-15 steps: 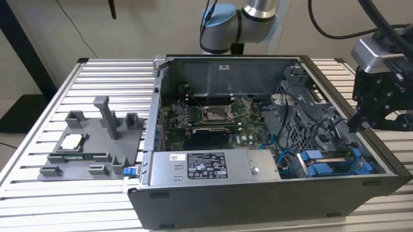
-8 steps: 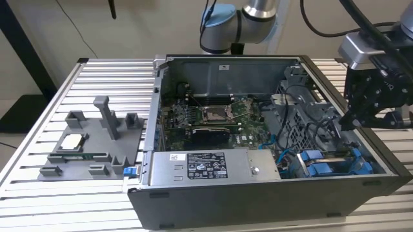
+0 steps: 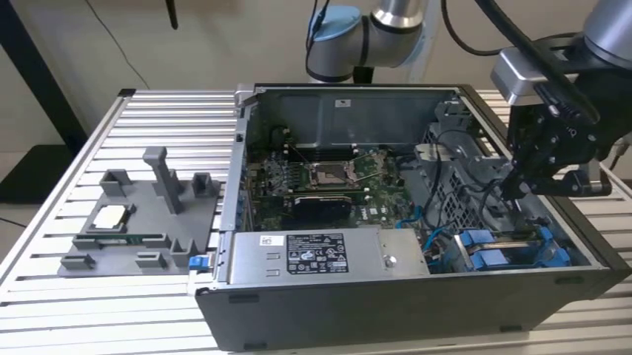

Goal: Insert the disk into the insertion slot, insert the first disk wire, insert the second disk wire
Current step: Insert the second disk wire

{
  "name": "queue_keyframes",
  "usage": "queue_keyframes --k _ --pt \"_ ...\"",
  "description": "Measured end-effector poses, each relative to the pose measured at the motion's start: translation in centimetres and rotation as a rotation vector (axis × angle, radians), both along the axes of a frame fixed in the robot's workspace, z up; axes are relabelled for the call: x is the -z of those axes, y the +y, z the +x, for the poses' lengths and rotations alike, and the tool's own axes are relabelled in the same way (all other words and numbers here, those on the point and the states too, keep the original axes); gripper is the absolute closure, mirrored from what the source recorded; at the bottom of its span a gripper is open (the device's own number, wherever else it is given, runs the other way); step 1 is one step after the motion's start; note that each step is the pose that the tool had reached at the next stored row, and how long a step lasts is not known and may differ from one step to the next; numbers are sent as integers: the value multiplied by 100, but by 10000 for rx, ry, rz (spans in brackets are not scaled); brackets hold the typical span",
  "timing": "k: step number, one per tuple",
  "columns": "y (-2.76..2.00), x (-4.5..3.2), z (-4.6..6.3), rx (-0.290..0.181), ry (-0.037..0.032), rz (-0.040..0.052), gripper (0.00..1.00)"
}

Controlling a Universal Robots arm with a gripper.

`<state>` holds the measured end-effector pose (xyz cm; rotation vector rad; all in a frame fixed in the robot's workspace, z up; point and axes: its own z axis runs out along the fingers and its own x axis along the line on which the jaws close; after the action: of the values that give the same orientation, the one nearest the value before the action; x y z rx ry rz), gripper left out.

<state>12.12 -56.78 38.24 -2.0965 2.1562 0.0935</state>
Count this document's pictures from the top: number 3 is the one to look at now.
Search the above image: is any metal socket cover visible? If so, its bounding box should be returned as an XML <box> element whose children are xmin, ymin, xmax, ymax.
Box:
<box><xmin>348</xmin><ymin>152</ymin><xmax>389</xmax><ymax>178</ymax></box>

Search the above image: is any grey metal disk bay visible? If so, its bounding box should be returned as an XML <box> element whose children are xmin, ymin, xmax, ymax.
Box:
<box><xmin>409</xmin><ymin>121</ymin><xmax>593</xmax><ymax>274</ymax></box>

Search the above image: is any green RAM stick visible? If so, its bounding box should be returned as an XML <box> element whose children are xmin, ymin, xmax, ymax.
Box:
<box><xmin>76</xmin><ymin>233</ymin><xmax>167</xmax><ymax>246</ymax></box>

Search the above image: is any black graphics card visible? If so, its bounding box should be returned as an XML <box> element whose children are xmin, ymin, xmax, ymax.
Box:
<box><xmin>283</xmin><ymin>194</ymin><xmax>354</xmax><ymax>223</ymax></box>

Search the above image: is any long black wire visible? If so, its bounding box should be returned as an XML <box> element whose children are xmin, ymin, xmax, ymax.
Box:
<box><xmin>424</xmin><ymin>128</ymin><xmax>489</xmax><ymax>226</ymax></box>

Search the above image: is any black RAM slot bank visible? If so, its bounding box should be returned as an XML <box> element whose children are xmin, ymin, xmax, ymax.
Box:
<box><xmin>285</xmin><ymin>145</ymin><xmax>370</xmax><ymax>159</ymax></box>

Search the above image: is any looped black arm cable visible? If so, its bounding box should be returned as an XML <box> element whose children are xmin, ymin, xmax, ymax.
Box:
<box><xmin>441</xmin><ymin>0</ymin><xmax>509</xmax><ymax>56</ymax></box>

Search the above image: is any black stand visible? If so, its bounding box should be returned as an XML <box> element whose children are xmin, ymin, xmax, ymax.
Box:
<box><xmin>0</xmin><ymin>0</ymin><xmax>88</xmax><ymax>205</ymax></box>

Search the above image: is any silver power supply unit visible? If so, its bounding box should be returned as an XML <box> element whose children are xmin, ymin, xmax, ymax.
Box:
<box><xmin>227</xmin><ymin>228</ymin><xmax>429</xmax><ymax>285</ymax></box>

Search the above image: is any black open PC case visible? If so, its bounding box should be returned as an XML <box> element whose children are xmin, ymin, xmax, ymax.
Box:
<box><xmin>187</xmin><ymin>81</ymin><xmax>632</xmax><ymax>352</ymax></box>

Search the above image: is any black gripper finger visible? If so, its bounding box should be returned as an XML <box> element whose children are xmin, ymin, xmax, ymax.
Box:
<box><xmin>501</xmin><ymin>158</ymin><xmax>536</xmax><ymax>203</ymax></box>
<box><xmin>529</xmin><ymin>166</ymin><xmax>615</xmax><ymax>197</ymax></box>

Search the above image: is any hard disk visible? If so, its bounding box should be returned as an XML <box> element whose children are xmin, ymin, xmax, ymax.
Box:
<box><xmin>472</xmin><ymin>251</ymin><xmax>572</xmax><ymax>271</ymax></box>
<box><xmin>456</xmin><ymin>226</ymin><xmax>563</xmax><ymax>256</ymax></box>

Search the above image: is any silver CPU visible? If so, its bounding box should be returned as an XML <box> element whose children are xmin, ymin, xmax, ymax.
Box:
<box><xmin>92</xmin><ymin>205</ymin><xmax>132</xmax><ymax>229</ymax></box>

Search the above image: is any thin black wall cable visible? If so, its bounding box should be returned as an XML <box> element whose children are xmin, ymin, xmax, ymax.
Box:
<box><xmin>86</xmin><ymin>0</ymin><xmax>152</xmax><ymax>90</ymax></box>

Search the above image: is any black antenna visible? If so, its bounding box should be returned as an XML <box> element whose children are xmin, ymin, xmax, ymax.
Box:
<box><xmin>164</xmin><ymin>0</ymin><xmax>181</xmax><ymax>30</ymax></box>

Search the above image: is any grey parts rack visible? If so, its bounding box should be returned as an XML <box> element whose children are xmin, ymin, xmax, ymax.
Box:
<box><xmin>58</xmin><ymin>146</ymin><xmax>227</xmax><ymax>277</ymax></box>

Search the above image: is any green motherboard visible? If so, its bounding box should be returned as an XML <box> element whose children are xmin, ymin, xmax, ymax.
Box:
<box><xmin>246</xmin><ymin>146</ymin><xmax>421</xmax><ymax>232</ymax></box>

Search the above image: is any blue wire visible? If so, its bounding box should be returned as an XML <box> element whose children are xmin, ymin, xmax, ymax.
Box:
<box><xmin>397</xmin><ymin>217</ymin><xmax>445</xmax><ymax>256</ymax></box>

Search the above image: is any CPU socket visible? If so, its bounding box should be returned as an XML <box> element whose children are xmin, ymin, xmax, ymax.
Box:
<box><xmin>306</xmin><ymin>161</ymin><xmax>353</xmax><ymax>186</ymax></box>

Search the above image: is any black disk wire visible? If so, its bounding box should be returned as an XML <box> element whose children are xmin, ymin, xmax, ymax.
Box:
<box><xmin>461</xmin><ymin>177</ymin><xmax>517</xmax><ymax>232</ymax></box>

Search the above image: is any thin metal locking lever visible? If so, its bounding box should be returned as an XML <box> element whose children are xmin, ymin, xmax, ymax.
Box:
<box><xmin>290</xmin><ymin>144</ymin><xmax>313</xmax><ymax>164</ymax></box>

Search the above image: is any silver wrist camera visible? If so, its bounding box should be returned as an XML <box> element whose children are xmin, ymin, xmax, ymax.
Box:
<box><xmin>491</xmin><ymin>47</ymin><xmax>581</xmax><ymax>107</ymax></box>

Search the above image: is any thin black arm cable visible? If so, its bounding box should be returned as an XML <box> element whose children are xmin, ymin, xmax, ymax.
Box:
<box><xmin>309</xmin><ymin>0</ymin><xmax>330</xmax><ymax>41</ymax></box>

